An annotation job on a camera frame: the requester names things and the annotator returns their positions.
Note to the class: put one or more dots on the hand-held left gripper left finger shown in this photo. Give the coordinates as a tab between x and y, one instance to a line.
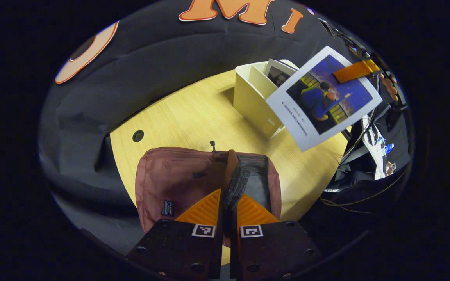
217	253

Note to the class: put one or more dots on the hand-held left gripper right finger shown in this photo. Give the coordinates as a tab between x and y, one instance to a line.
244	253

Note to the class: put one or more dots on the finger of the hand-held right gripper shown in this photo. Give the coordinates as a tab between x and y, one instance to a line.
354	70

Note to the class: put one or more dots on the book with blue spine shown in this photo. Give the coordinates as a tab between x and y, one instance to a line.
322	101

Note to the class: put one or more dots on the book with white spine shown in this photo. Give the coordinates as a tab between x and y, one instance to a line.
277	76

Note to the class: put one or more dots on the reddish brown schoolbag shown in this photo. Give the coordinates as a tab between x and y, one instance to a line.
170	179

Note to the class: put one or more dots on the white bookshelf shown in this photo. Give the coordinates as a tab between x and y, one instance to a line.
250	101

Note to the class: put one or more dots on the black backdrop cloth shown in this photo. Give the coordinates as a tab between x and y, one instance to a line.
162	58

